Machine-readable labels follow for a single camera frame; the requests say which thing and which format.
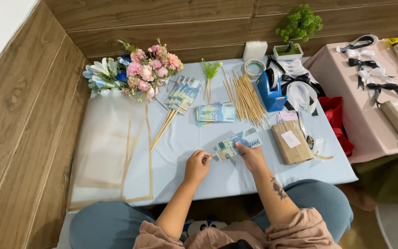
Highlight person's left hand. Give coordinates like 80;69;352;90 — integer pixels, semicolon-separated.
184;150;213;184

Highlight person's right hand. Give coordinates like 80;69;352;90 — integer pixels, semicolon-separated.
234;142;269;173

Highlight blue banknote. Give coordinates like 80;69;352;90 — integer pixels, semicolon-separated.
214;127;263;162

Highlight light blue table cloth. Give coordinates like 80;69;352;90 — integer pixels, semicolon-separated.
88;57;359;207

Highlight brown wrapped parcel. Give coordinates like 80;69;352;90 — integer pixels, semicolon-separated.
271;120;315;166

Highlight pink paper slips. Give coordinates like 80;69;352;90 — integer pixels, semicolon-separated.
277;110;299;124

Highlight flat stack of banknotes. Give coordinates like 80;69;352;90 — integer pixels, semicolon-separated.
193;102;237;128

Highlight silver scissors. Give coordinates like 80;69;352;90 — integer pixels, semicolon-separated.
298;111;315;150

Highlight white blue cartoon slipper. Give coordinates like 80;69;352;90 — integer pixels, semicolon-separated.
181;218;228;240

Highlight pile of wooden skewers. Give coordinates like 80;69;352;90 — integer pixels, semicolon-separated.
222;66;271;128

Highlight blue tape dispenser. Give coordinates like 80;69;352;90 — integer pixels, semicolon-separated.
257;67;288;113

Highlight banknotes fanned on sticks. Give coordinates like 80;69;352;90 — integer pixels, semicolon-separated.
149;75;204;153

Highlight person's pink shirt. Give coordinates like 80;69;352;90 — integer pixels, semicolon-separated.
133;207;342;249

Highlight heap of black white ribbons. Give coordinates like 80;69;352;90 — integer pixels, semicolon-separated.
266;55;327;116

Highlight clear gold-edged wrapping sheets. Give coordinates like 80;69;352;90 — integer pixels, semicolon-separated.
68;91;154;212

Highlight red bag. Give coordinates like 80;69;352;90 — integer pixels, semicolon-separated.
318;96;355;157

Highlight clear adhesive tape roll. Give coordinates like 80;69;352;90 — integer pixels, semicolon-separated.
243;59;266;77

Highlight green artificial sprig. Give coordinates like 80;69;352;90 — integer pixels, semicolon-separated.
201;58;223;105

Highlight person's blue trousers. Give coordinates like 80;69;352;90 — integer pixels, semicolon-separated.
69;179;354;249

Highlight white foam block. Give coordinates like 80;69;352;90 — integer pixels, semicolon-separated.
243;41;269;62

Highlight pink artificial flower bouquet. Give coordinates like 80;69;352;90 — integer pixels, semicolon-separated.
117;38;184;102

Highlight pink table cloth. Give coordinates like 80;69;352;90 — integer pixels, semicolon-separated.
303;37;398;164

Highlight blue white artificial flowers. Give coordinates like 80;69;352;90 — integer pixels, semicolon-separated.
82;55;132;97

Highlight olive green cloth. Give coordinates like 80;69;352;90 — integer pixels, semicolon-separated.
352;147;398;205

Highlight small potted artificial tree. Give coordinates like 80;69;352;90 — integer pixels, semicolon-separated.
272;4;323;61

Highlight black ribbon bow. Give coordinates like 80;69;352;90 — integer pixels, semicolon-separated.
366;82;398;108
348;58;381;90

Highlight white ribbon bow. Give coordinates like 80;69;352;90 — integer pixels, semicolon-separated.
357;67;393;85
345;49;378;60

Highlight black white ribbon loop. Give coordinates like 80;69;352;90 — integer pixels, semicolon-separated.
336;34;379;53

